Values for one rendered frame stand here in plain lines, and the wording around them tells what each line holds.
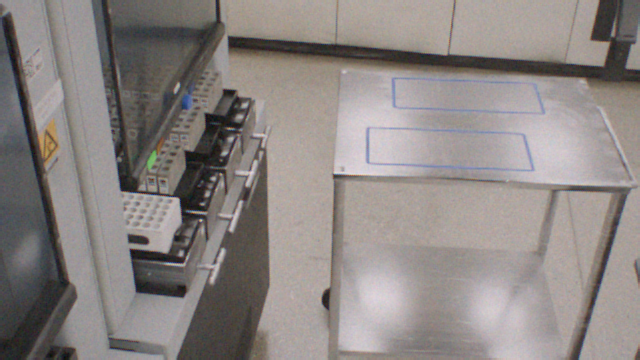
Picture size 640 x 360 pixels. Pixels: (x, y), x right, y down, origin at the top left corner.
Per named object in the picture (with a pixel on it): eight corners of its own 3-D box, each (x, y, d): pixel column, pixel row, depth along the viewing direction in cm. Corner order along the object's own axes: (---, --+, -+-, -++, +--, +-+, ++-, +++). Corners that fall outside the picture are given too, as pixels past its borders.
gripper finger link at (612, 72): (632, 38, 119) (632, 40, 118) (620, 80, 123) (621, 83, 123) (610, 36, 119) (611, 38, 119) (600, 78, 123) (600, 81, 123)
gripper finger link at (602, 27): (599, 0, 130) (599, -2, 130) (590, 41, 134) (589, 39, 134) (619, 2, 129) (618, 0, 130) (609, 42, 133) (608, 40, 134)
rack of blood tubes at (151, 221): (10, 240, 151) (3, 213, 147) (34, 207, 159) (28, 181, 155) (167, 258, 147) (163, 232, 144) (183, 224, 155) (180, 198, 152)
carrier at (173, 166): (176, 165, 168) (174, 141, 164) (186, 166, 168) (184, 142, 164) (159, 199, 158) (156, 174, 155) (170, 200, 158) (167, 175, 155)
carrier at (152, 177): (166, 164, 168) (163, 139, 165) (175, 165, 168) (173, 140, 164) (148, 197, 159) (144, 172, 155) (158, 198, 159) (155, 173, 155)
